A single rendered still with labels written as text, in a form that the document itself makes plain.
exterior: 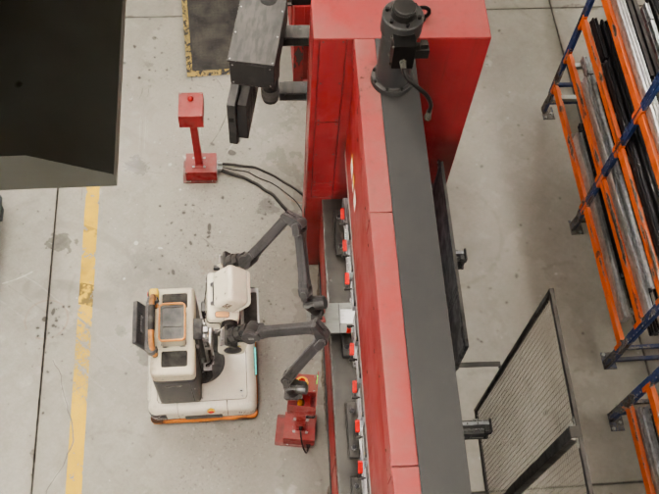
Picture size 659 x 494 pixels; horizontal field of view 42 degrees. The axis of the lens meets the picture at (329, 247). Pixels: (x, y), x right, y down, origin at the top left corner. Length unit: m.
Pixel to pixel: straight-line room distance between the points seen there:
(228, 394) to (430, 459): 2.39
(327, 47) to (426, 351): 1.61
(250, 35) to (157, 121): 2.29
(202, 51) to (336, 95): 2.83
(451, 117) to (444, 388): 1.87
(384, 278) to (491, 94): 3.83
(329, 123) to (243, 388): 1.76
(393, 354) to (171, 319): 1.90
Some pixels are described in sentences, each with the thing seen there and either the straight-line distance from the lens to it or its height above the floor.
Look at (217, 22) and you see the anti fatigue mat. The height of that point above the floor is 0.01.
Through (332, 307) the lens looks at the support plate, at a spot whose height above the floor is 1.00.
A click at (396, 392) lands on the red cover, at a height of 2.30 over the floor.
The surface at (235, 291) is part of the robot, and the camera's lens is 4.44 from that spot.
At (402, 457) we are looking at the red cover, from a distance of 3.20.
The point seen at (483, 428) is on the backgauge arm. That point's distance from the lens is 4.83.
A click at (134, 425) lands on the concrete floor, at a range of 5.69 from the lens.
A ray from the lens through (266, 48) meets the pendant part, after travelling 4.58.
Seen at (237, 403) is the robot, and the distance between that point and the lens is 5.37.
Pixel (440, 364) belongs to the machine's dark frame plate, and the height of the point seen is 2.30.
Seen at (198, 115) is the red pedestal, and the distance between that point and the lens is 5.77.
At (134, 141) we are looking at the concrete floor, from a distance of 6.69.
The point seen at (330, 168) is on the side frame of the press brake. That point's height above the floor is 1.21.
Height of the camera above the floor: 5.37
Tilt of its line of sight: 61 degrees down
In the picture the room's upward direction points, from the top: 6 degrees clockwise
